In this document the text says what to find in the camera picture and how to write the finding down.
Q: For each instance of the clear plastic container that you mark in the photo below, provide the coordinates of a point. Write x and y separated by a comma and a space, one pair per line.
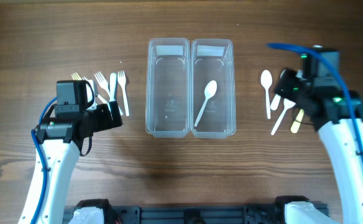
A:
167, 92
213, 59

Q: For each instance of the right clear plastic container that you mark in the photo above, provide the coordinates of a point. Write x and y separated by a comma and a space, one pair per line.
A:
213, 59

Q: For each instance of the white plastic fork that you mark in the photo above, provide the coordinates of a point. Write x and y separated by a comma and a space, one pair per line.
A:
102, 81
102, 99
122, 80

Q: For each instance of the left clear plastic container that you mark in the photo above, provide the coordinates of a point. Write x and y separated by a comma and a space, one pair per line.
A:
167, 92

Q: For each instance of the yellow plastic fork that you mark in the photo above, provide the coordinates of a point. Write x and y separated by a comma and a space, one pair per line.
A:
76, 76

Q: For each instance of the white plastic spoon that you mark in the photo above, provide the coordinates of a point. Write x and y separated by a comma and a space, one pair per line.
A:
209, 92
266, 82
287, 104

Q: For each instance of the black aluminium base frame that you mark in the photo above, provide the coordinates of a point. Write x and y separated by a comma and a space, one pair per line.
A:
244, 214

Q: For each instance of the yellow plastic spoon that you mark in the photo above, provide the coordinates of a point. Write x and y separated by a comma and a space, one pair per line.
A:
297, 122

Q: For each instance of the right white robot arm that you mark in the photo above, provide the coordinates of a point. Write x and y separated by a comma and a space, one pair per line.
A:
336, 114

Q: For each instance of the light blue plastic fork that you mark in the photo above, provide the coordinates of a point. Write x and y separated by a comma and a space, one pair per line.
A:
112, 85

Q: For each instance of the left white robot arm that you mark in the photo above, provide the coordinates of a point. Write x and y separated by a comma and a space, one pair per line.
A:
66, 121

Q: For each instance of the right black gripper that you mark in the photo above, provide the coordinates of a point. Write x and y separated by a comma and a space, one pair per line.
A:
286, 83

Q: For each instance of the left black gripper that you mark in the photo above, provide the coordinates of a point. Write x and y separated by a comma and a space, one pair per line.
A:
112, 113

